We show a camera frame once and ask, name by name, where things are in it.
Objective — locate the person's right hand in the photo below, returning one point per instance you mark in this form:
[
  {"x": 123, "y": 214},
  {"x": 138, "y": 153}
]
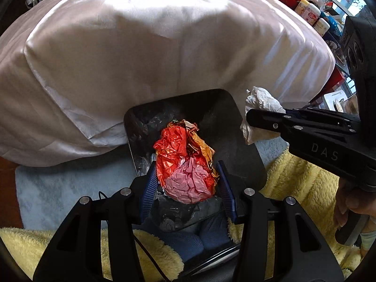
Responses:
[{"x": 352, "y": 199}]

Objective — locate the pink satin tablecloth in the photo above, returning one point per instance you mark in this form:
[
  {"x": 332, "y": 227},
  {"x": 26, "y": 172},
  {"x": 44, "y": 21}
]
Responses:
[{"x": 70, "y": 69}]

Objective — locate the white pink lotion bottle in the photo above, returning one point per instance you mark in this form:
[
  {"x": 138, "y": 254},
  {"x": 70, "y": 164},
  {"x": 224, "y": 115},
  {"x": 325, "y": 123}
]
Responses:
[{"x": 311, "y": 14}]

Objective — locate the black trash bin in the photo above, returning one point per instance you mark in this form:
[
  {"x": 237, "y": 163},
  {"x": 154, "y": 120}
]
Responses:
[{"x": 218, "y": 119}]

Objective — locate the red orange foil wrapper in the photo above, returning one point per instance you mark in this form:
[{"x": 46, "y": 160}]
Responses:
[{"x": 184, "y": 163}]

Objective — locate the blue round tin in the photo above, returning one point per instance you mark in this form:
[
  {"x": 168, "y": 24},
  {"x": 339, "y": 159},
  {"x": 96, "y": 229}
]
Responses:
[{"x": 335, "y": 29}]

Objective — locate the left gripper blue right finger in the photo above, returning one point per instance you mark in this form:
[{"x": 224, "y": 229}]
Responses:
[{"x": 226, "y": 193}]

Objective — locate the yellow fleece blanket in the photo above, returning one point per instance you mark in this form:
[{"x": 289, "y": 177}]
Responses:
[{"x": 97, "y": 242}]

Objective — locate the yellow capped bottle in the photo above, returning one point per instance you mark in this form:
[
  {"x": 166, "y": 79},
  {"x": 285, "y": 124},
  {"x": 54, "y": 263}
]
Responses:
[{"x": 301, "y": 7}]

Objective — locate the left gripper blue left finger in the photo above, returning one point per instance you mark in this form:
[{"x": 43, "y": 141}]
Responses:
[{"x": 148, "y": 193}]

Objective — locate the white cream lotion bottle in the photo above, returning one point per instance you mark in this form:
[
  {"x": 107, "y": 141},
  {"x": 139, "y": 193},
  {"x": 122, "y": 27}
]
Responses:
[{"x": 321, "y": 26}]

